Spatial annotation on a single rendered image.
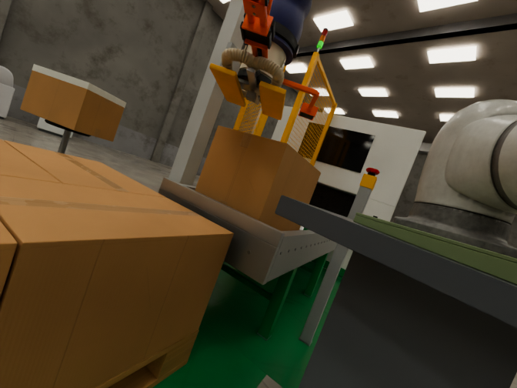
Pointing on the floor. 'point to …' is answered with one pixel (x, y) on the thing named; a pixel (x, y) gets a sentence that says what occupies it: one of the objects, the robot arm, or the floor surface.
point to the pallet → (155, 366)
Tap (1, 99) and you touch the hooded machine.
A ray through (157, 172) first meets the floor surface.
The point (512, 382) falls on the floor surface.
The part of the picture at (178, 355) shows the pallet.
